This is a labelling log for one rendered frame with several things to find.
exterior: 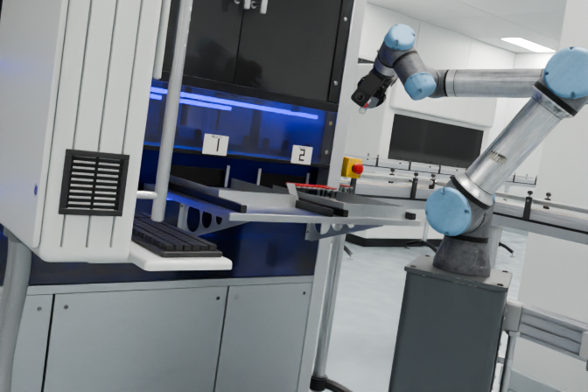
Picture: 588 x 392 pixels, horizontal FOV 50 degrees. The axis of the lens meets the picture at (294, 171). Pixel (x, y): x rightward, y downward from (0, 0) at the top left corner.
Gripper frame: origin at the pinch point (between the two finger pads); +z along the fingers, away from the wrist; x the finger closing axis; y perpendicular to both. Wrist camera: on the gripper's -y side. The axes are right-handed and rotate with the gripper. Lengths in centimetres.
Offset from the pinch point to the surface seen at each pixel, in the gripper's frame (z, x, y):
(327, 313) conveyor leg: 84, -34, -35
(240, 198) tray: -8, 6, -51
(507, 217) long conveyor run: 58, -63, 36
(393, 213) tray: 7.3, -27.8, -18.6
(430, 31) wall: 574, 95, 513
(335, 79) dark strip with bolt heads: 18.9, 16.5, 12.0
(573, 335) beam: 52, -106, 11
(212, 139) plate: 7.6, 27.5, -38.3
